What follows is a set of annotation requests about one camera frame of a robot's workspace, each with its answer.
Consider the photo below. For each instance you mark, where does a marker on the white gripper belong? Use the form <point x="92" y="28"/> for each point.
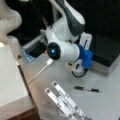
<point x="76" y="67"/>

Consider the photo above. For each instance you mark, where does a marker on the black pen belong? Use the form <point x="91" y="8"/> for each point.
<point x="87" y="89"/>

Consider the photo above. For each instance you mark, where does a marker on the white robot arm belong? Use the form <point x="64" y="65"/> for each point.
<point x="67" y="41"/>

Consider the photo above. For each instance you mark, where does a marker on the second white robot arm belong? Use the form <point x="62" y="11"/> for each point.
<point x="10" y="20"/>

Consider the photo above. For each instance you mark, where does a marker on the black lidded box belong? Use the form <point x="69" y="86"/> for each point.
<point x="106" y="54"/>

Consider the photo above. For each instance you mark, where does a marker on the lower metal ruler strip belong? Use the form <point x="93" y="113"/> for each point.
<point x="52" y="112"/>

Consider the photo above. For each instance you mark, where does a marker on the grey metal tray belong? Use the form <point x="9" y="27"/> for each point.
<point x="39" y="41"/>

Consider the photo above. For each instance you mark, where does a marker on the blue striped object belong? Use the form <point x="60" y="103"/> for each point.
<point x="28" y="56"/>

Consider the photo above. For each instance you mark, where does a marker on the white foam block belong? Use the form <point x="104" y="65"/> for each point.
<point x="12" y="86"/>

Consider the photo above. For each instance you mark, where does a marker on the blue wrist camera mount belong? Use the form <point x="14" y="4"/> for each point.
<point x="85" y="56"/>

